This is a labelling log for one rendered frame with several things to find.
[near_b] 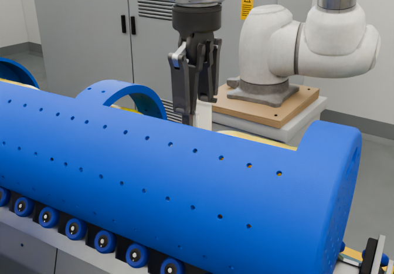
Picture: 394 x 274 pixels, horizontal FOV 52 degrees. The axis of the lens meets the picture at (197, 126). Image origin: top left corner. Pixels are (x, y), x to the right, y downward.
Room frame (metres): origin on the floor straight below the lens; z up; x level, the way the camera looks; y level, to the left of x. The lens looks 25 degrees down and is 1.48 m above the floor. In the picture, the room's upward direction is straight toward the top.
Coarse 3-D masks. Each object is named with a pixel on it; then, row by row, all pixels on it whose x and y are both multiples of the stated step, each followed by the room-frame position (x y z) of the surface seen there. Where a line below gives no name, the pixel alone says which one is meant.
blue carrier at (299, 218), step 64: (0, 64) 0.99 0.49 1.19; (0, 128) 0.69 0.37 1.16; (64, 128) 0.63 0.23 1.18; (128, 128) 0.59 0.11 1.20; (192, 128) 0.56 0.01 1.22; (320, 128) 0.53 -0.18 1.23; (64, 192) 0.59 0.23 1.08; (128, 192) 0.53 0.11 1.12; (192, 192) 0.48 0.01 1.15; (256, 192) 0.45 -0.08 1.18; (320, 192) 0.43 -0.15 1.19; (192, 256) 0.48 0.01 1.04; (256, 256) 0.42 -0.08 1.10; (320, 256) 0.39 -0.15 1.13
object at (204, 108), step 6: (198, 102) 0.65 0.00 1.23; (204, 102) 0.65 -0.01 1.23; (198, 108) 0.65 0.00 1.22; (204, 108) 0.64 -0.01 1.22; (210, 108) 0.64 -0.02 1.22; (204, 114) 0.64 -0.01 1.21; (210, 114) 0.64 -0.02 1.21; (204, 120) 0.64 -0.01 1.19; (210, 120) 0.64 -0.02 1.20; (204, 126) 0.64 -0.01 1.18; (210, 126) 0.64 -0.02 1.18
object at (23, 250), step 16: (16, 192) 0.82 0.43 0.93; (0, 224) 0.74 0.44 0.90; (64, 224) 0.70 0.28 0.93; (0, 240) 0.72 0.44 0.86; (16, 240) 0.70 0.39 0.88; (32, 240) 0.68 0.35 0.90; (128, 240) 0.65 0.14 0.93; (0, 256) 0.73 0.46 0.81; (16, 256) 0.69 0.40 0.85; (32, 256) 0.67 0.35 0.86; (48, 256) 0.66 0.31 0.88; (64, 256) 0.64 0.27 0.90; (160, 256) 0.60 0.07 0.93; (0, 272) 0.83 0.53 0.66; (16, 272) 0.74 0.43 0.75; (32, 272) 0.67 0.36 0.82; (48, 272) 0.64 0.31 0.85; (64, 272) 0.63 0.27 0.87; (80, 272) 0.61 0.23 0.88; (96, 272) 0.60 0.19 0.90; (192, 272) 0.56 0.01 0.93; (336, 272) 0.56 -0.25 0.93; (352, 272) 0.56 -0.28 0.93
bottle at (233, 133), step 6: (222, 132) 0.60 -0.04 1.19; (228, 132) 0.60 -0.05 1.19; (234, 132) 0.60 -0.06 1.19; (240, 132) 0.61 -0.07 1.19; (246, 138) 0.58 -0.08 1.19; (252, 138) 0.58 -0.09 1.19; (258, 138) 0.58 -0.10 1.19; (264, 138) 0.58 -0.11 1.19; (270, 144) 0.56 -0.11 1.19; (276, 144) 0.56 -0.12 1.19; (282, 144) 0.56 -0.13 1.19; (294, 150) 0.54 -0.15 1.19
